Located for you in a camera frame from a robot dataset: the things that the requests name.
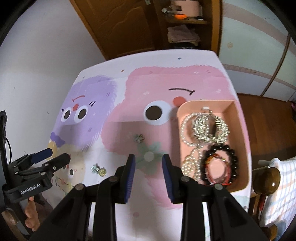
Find red braided bracelet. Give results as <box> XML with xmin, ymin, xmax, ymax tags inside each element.
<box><xmin>204</xmin><ymin>153</ymin><xmax>233</xmax><ymax>186</ymax></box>

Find gold leaf hair comb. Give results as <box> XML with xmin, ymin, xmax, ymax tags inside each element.
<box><xmin>192</xmin><ymin>109</ymin><xmax>230</xmax><ymax>144</ymax></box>

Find pink jewelry tray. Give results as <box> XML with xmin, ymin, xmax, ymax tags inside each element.
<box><xmin>177</xmin><ymin>100</ymin><xmax>251</xmax><ymax>192</ymax></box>

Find person left hand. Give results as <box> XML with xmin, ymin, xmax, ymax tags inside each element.
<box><xmin>25</xmin><ymin>196</ymin><xmax>40</xmax><ymax>232</ymax></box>

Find green flower earring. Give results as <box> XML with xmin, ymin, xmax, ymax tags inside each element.
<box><xmin>133</xmin><ymin>134</ymin><xmax>145</xmax><ymax>144</ymax></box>

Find cartoon monster table mat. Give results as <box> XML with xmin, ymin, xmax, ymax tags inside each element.
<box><xmin>43</xmin><ymin>49</ymin><xmax>253</xmax><ymax>241</ymax></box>

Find round wooden bedpost knob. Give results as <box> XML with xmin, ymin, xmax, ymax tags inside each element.
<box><xmin>252</xmin><ymin>166</ymin><xmax>280</xmax><ymax>196</ymax></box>

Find checkered bed blanket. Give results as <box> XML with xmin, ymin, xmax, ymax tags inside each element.
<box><xmin>259</xmin><ymin>157</ymin><xmax>296</xmax><ymax>227</ymax></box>

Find wooden door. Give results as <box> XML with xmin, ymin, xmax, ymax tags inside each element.
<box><xmin>71</xmin><ymin>0</ymin><xmax>168</xmax><ymax>60</ymax></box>

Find folded cloth on shelf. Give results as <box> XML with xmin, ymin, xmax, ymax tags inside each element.
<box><xmin>167</xmin><ymin>25</ymin><xmax>201</xmax><ymax>46</ymax></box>

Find sliding wardrobe doors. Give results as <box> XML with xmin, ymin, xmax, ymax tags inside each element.
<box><xmin>219</xmin><ymin>1</ymin><xmax>295</xmax><ymax>101</ymax></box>

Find pink box on shelf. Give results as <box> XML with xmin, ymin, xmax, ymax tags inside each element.
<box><xmin>171</xmin><ymin>0</ymin><xmax>201</xmax><ymax>17</ymax></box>

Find black bead bracelet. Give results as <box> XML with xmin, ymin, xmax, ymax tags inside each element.
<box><xmin>200</xmin><ymin>143</ymin><xmax>239</xmax><ymax>186</ymax></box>

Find large pearl necklace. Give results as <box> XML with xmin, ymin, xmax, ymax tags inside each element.
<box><xmin>179</xmin><ymin>112</ymin><xmax>209</xmax><ymax>148</ymax></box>

